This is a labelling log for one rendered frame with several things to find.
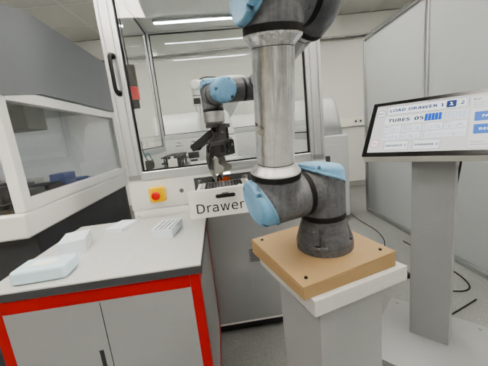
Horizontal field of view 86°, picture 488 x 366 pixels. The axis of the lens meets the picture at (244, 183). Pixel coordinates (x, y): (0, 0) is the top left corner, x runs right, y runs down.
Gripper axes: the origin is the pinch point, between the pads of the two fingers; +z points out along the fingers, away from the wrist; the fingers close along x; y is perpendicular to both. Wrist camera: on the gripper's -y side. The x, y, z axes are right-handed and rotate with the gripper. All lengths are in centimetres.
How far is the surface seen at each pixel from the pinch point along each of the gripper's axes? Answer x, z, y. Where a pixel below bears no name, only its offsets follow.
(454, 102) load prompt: 55, -18, 85
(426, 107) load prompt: 57, -18, 75
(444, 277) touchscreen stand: 50, 58, 82
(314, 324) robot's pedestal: -28, 32, 40
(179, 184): 17.9, 6.5, -34.4
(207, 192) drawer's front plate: -2.8, 5.3, -3.5
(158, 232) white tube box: -13.6, 18.2, -20.9
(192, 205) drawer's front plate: -6.0, 9.7, -8.8
